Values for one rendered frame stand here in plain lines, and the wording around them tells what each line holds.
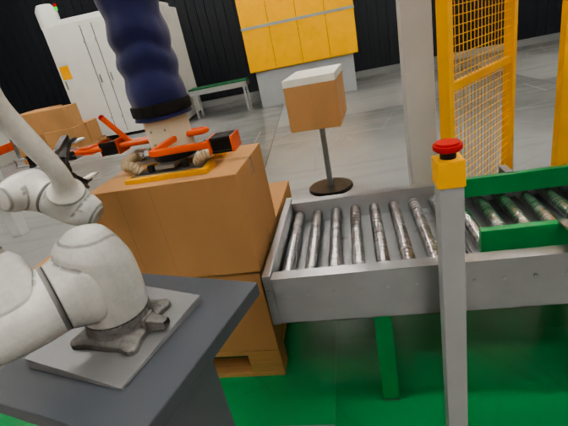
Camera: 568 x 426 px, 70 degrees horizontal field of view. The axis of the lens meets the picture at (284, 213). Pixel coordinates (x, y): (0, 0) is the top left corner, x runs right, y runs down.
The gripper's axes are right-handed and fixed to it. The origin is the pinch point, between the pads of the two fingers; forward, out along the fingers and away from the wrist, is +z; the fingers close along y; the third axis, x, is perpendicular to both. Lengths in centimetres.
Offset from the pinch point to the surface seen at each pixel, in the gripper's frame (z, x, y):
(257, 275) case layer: -4, 55, 55
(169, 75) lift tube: 9.6, 37.0, -21.8
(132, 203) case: -5.7, 15.3, 18.5
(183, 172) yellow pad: 0.1, 36.1, 11.0
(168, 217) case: -5.6, 27.6, 25.9
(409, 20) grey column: 112, 131, -21
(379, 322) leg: -18, 100, 69
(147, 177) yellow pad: -0.2, 21.4, 11.3
